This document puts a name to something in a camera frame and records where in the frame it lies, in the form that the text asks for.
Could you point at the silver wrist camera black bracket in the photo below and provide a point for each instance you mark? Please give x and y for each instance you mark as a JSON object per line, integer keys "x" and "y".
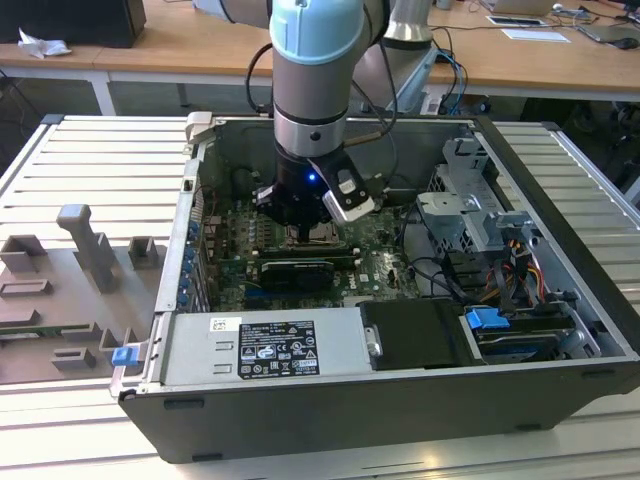
{"x": 350, "y": 205}

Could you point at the grey parts rack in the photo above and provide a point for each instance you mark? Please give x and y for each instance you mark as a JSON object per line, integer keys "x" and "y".
{"x": 60, "y": 300}

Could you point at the black computer mouse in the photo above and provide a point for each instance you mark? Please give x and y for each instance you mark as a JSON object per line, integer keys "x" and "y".
{"x": 625, "y": 43}

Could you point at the hard disk in blue carrier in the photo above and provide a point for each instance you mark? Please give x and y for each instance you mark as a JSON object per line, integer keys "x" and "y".
{"x": 487, "y": 319}

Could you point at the grey laptop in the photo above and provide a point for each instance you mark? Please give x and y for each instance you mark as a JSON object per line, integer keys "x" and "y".
{"x": 600, "y": 31}

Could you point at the silver metal drive cage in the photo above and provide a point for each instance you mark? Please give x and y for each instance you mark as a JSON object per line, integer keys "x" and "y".
{"x": 460, "y": 220}

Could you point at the dark-rimmed white tablet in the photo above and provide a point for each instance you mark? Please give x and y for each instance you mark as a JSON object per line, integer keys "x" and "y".
{"x": 517, "y": 21}

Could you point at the CPU socket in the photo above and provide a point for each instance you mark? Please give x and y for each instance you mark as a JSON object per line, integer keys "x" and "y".
{"x": 290, "y": 235}

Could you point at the crumpled white paper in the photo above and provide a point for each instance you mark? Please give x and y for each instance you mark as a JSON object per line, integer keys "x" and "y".
{"x": 45, "y": 46}

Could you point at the blue card retention clip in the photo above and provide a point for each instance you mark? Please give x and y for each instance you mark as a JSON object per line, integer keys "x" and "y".
{"x": 185, "y": 286}
{"x": 189, "y": 260}
{"x": 193, "y": 230}

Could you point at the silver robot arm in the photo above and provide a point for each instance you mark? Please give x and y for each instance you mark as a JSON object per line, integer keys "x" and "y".
{"x": 310, "y": 65}

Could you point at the black and silver PC case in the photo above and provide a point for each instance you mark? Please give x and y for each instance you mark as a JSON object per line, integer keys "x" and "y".
{"x": 350, "y": 425}

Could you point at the black graphics card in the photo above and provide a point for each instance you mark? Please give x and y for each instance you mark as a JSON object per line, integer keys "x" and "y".
{"x": 300, "y": 277}

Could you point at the green motherboard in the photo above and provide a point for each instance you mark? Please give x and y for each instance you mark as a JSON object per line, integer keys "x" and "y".
{"x": 380, "y": 270}

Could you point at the grey plastic case latch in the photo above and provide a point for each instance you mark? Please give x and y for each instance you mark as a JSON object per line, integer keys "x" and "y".
{"x": 200, "y": 125}

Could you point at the wooden desk white frame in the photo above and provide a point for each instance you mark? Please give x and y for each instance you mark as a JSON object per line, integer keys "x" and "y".
{"x": 50, "y": 62}
{"x": 200, "y": 40}
{"x": 500, "y": 65}

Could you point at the black monitor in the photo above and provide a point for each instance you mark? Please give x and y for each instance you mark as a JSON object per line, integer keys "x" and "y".
{"x": 75, "y": 20}

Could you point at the blue plastic case latch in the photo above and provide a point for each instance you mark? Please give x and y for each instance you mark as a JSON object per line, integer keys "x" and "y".
{"x": 124, "y": 357}

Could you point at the silver power supply unit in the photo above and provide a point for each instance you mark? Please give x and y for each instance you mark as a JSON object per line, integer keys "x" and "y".
{"x": 200, "y": 340}

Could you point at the white paper sheet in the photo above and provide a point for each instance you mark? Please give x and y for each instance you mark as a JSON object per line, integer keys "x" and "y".
{"x": 535, "y": 34}

